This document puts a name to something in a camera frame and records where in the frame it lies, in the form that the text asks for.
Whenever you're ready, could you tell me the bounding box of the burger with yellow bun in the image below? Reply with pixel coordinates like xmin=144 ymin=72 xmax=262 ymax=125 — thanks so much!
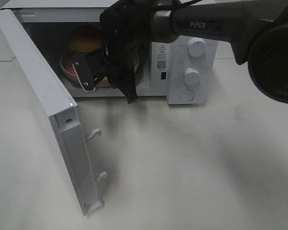
xmin=67 ymin=24 xmax=102 ymax=53

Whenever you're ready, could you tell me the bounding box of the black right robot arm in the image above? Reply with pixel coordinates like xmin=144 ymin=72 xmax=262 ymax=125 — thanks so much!
xmin=100 ymin=0 xmax=288 ymax=104

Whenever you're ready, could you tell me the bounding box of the pink round plate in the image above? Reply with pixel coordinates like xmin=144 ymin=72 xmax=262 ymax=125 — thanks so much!
xmin=59 ymin=49 xmax=142 ymax=87

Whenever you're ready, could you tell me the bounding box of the upper white power knob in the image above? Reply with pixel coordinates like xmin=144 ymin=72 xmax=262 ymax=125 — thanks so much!
xmin=187 ymin=37 xmax=206 ymax=58

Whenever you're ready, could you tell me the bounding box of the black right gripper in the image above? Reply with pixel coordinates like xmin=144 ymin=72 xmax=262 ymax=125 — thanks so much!
xmin=99 ymin=0 xmax=156 ymax=104

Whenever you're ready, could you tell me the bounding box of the round white door button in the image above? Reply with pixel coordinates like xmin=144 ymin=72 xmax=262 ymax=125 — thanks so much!
xmin=180 ymin=90 xmax=195 ymax=102

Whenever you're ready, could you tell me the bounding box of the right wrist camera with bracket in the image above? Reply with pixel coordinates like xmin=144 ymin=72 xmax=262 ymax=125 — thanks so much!
xmin=72 ymin=49 xmax=110 ymax=93

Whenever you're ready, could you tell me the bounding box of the lower white timer knob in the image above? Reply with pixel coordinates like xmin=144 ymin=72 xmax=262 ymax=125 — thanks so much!
xmin=183 ymin=68 xmax=201 ymax=85

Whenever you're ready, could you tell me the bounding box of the white microwave oven body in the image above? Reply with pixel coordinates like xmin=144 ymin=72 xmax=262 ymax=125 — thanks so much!
xmin=0 ymin=0 xmax=217 ymax=104

